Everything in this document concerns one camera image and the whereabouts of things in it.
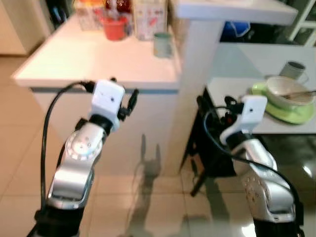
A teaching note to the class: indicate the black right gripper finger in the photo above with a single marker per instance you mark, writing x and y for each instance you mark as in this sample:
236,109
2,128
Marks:
200,103

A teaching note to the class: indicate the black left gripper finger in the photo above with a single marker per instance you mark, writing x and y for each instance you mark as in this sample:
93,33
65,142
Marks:
134,100
113,79

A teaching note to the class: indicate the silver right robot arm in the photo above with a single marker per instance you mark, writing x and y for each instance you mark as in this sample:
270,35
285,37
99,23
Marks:
264,182

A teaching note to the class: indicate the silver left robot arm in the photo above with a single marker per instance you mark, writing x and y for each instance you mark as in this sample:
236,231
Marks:
74,168

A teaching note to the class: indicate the white kitchen counter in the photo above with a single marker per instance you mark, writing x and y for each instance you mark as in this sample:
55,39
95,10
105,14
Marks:
74,57

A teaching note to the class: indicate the red plastic cup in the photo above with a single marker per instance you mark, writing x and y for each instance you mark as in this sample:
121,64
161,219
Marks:
114,28

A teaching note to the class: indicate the white dining table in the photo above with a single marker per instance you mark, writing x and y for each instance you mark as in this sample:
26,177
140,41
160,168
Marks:
237,61

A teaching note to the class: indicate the pale green mug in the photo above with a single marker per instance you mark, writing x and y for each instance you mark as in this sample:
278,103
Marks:
162,45

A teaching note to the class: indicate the beige ceramic bowl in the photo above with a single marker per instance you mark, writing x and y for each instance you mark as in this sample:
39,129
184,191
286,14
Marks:
286,98

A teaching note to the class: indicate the light green plate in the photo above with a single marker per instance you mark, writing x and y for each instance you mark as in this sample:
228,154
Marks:
291,116

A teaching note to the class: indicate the patterned white carton box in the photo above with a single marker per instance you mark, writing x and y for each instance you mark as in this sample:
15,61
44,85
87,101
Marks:
149,20

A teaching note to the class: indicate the clear plastic container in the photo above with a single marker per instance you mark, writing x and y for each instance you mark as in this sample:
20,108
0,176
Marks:
89,15

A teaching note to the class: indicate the dark red bottle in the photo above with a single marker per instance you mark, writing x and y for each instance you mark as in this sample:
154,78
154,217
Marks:
118,6

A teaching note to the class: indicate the dark chopsticks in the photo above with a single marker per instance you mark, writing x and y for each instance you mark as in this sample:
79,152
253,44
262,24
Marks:
298,94

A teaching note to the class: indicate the grey mug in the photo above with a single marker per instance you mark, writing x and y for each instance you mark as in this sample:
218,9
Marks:
294,71

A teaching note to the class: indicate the blue bag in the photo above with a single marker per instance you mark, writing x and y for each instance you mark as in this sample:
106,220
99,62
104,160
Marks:
235,30

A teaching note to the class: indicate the white raised bar shelf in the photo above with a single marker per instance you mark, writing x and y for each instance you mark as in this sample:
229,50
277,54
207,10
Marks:
232,11

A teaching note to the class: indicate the white glass-door cabinet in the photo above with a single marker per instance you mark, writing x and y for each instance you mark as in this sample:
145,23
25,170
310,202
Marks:
302,27

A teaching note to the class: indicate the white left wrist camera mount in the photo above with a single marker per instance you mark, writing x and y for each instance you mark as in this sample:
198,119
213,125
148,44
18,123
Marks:
107,101

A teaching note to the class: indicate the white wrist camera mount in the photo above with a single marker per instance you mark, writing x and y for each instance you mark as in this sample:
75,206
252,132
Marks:
252,111
107,101

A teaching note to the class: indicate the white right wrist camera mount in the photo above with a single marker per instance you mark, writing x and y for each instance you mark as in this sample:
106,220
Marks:
252,111

